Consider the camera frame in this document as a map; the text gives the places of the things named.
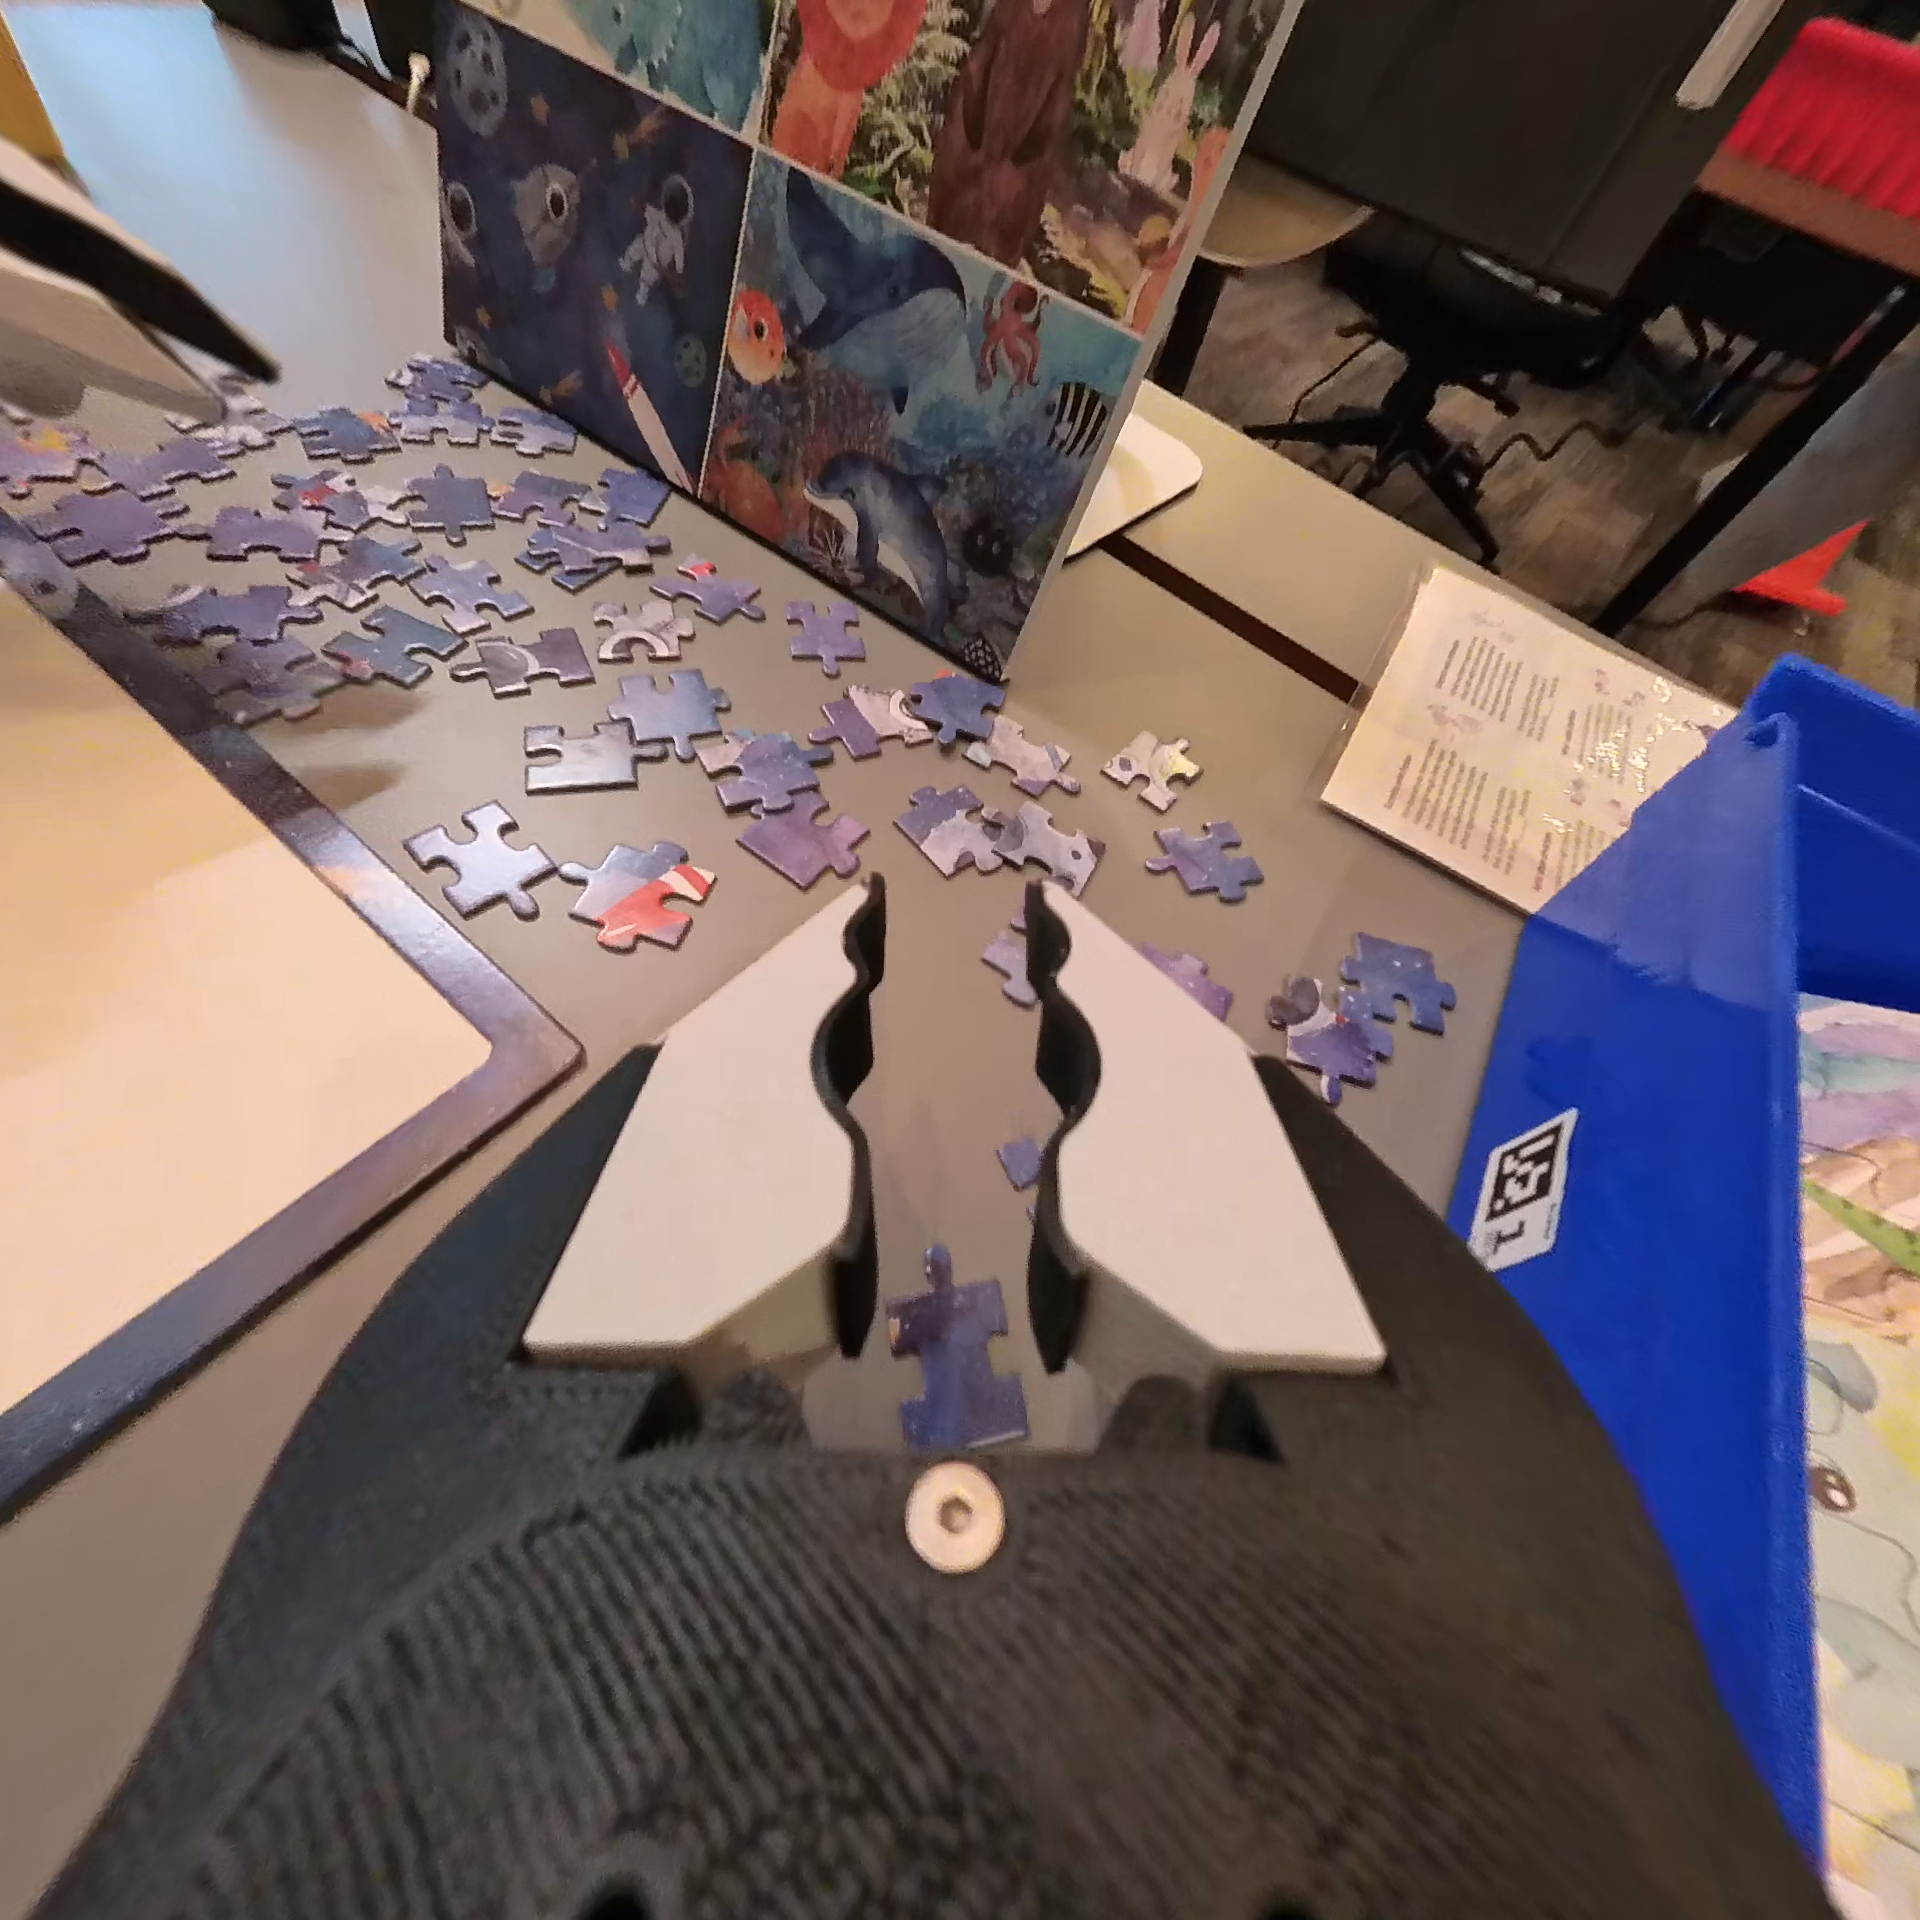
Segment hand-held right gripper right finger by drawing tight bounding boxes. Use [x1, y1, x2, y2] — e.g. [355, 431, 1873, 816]
[1025, 881, 1388, 1414]

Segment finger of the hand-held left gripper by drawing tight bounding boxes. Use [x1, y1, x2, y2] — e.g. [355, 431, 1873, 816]
[0, 282, 232, 425]
[0, 138, 282, 379]

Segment blue framed puzzle tray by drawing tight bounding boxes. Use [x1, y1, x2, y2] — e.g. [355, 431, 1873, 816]
[0, 511, 587, 1518]

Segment laminated instruction sheet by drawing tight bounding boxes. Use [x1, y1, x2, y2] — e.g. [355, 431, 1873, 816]
[1319, 563, 1743, 917]

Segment dinosaur puzzle board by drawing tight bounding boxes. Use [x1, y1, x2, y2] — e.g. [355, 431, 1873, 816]
[1797, 997, 1920, 1920]

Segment wooden table with black leg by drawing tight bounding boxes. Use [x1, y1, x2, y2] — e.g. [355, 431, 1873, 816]
[1592, 152, 1920, 640]

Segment dark blue puzzle piece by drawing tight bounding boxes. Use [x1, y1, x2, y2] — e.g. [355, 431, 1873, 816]
[883, 1242, 1033, 1451]

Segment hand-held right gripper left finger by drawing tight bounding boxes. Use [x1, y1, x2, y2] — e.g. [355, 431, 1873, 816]
[520, 878, 889, 1414]

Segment blue plastic bin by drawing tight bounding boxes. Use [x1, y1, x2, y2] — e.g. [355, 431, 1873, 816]
[1447, 653, 1920, 1877]

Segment black office chair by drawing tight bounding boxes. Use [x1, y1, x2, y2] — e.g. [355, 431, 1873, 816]
[1245, 194, 1623, 573]

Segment red white puzzle piece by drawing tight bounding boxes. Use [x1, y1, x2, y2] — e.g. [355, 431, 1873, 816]
[560, 839, 721, 954]

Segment grey leaning panel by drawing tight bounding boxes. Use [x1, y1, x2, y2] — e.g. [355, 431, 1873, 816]
[1697, 322, 1920, 602]

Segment orange cone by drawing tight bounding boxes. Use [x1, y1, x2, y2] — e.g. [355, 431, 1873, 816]
[1733, 518, 1874, 617]

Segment illustrated puzzle box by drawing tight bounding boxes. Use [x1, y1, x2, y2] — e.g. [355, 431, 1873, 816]
[434, 0, 1307, 685]

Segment scatter of purple puzzle pieces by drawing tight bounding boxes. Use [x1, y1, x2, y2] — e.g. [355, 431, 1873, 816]
[0, 352, 1461, 1193]

